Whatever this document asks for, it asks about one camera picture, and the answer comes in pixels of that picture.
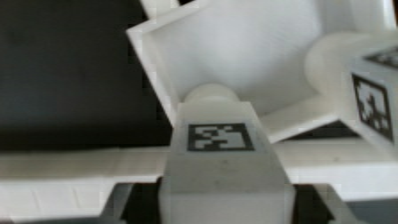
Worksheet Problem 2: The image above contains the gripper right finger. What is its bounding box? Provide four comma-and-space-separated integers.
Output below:
291, 184, 368, 224

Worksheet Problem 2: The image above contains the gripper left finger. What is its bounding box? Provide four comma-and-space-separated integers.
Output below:
99, 183, 162, 224

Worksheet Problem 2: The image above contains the white chair leg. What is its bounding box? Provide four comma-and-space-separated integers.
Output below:
158, 84, 295, 224
306, 31, 398, 151

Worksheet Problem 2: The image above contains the white chair seat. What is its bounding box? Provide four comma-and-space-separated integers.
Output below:
126, 0, 398, 141

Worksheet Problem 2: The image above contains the white U-shaped obstacle fence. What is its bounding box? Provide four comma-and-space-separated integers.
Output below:
0, 138, 398, 224

